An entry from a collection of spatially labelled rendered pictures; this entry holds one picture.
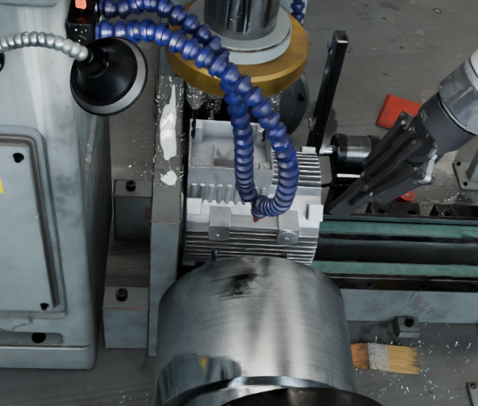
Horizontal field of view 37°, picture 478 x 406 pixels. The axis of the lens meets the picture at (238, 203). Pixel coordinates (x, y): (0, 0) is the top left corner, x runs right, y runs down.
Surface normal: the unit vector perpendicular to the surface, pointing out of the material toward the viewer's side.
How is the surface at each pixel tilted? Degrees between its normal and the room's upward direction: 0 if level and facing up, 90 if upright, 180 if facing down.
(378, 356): 0
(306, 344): 21
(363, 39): 0
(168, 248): 90
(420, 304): 90
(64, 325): 90
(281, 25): 0
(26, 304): 90
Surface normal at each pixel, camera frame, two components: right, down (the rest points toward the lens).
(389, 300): 0.04, 0.75
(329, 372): 0.61, -0.54
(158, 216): 0.11, -0.66
